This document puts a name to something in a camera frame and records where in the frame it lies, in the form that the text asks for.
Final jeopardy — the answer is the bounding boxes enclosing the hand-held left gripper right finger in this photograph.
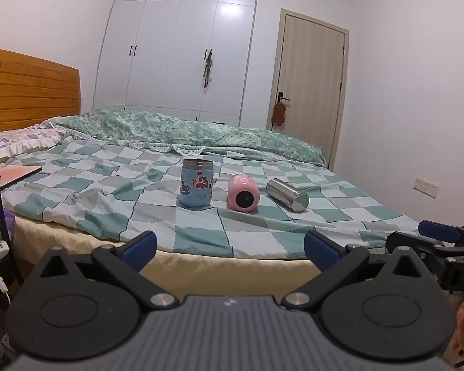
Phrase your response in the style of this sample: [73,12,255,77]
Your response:
[281,230,431,311]

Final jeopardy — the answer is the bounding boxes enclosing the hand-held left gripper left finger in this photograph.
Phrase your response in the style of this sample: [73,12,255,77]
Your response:
[35,230,179,311]

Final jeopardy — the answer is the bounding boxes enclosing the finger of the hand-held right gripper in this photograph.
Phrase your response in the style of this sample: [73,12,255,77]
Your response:
[418,220,464,246]
[385,231,455,260]

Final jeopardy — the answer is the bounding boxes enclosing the stainless steel cup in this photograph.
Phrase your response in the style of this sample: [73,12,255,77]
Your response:
[265,178,310,213]

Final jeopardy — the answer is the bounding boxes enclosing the pink cup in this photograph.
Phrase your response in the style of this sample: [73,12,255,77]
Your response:
[226,173,260,213]

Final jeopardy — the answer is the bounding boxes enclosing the blue printed cup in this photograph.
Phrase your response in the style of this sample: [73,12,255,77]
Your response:
[180,158,214,208]

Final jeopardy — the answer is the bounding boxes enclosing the person's right hand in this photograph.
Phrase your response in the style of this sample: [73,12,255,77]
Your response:
[450,301,464,368]

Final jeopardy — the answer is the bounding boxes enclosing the green checked blanket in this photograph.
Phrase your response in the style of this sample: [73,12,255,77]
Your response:
[1,136,420,259]

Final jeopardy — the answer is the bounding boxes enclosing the beige mattress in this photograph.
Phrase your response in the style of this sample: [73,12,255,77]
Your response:
[12,216,325,302]

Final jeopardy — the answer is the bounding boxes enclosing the green floral quilt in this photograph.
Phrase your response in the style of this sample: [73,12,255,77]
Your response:
[56,108,328,168]

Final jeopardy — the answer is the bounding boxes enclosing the pink laptop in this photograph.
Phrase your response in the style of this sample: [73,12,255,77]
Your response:
[0,165,43,191]

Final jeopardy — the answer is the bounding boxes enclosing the purple floral pillow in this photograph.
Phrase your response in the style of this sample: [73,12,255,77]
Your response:
[0,127,68,159]

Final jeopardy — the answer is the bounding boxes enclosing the beige wooden door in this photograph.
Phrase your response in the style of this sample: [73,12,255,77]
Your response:
[265,8,350,171]

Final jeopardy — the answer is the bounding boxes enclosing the wooden headboard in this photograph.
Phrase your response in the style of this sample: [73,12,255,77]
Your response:
[0,46,81,131]

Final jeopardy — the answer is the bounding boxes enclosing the green hanging ornament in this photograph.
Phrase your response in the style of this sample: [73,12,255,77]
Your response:
[202,55,214,90]

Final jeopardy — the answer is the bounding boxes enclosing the white wardrobe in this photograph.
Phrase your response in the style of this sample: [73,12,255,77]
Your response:
[93,0,260,127]

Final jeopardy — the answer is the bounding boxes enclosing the wide wall socket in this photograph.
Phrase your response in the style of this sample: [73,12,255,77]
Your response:
[413,177,440,198]

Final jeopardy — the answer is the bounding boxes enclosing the brown bag on handle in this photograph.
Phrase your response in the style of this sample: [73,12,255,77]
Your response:
[272,101,287,126]

